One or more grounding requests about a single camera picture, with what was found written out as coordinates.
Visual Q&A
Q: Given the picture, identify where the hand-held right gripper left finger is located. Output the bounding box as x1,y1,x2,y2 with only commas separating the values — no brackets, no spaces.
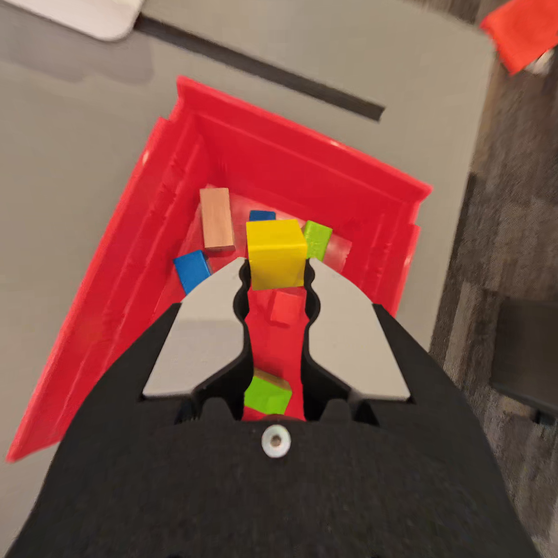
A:
142,258,253,403

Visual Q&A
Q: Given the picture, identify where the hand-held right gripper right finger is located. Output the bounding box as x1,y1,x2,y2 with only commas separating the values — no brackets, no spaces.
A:
301,258,410,403

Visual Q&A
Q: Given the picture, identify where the red plastic bin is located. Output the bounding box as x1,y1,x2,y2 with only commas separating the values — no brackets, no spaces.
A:
7,76,434,463

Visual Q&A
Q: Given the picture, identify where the green wooden block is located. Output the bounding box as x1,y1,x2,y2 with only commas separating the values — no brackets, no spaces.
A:
302,220,334,262

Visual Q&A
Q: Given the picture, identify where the yellow wooden block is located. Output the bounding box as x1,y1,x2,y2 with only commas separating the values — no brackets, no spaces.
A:
245,219,308,290

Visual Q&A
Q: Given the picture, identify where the natural wood block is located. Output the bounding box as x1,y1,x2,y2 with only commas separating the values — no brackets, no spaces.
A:
200,187,236,255

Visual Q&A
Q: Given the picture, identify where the grey desk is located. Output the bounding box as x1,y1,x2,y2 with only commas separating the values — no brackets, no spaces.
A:
0,0,498,541

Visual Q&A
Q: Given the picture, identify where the white board stand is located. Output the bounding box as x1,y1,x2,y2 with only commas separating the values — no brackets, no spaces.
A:
5,0,144,42

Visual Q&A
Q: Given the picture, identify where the red floor object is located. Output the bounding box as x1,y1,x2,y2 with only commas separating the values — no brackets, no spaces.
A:
480,0,558,75

